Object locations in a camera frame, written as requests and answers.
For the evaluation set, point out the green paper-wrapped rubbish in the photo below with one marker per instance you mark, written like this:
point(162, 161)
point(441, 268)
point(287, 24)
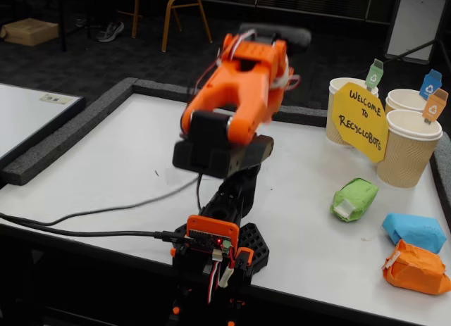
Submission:
point(356, 199)

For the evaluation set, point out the blue paper-wrapped rubbish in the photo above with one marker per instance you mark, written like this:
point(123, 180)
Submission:
point(412, 231)

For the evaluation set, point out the orange paper-wrapped rubbish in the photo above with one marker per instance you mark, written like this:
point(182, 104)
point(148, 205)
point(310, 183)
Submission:
point(415, 269)

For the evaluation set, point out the orange and black robot arm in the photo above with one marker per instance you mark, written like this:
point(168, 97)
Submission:
point(232, 86)

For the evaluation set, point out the black robot base with clamp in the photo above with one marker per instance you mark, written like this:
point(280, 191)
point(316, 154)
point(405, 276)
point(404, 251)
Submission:
point(253, 245)

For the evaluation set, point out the orange controller board holder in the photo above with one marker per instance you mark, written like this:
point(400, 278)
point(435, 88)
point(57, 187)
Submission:
point(211, 227)

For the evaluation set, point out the dark grey foam border strip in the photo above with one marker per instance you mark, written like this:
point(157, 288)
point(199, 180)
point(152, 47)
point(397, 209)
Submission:
point(442, 164)
point(303, 116)
point(70, 129)
point(158, 88)

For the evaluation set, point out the paper cup with green tag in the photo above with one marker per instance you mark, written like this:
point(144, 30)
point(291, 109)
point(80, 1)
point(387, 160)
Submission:
point(334, 93)

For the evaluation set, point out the yellow handwritten welcome sign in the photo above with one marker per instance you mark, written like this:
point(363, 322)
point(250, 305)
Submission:
point(359, 125)

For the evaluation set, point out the green recycle bin tag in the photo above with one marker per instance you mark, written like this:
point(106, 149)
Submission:
point(374, 76)

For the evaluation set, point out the grey sneaker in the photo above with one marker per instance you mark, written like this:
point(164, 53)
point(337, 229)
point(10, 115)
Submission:
point(111, 32)

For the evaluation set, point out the paper cup with orange tag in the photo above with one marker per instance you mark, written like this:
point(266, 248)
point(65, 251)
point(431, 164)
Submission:
point(405, 157)

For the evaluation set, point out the small paper label sticker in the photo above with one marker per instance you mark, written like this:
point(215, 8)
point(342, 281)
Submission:
point(54, 99)

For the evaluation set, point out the paper cup with blue tag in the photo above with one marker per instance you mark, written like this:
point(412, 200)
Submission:
point(401, 99)

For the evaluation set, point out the orange recycle bin tag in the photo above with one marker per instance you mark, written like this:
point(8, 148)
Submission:
point(435, 106)

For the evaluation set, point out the brown cardboard box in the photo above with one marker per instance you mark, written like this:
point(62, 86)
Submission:
point(31, 32)

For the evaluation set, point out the white standing board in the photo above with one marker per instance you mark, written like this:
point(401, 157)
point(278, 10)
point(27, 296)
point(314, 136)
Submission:
point(415, 23)

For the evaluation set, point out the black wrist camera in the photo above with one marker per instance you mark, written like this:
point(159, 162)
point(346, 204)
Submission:
point(292, 37)

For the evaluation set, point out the black metal table frame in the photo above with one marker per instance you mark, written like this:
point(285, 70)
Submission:
point(63, 30)

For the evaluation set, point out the whiteboard with black frame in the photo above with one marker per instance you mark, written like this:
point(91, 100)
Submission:
point(21, 118)

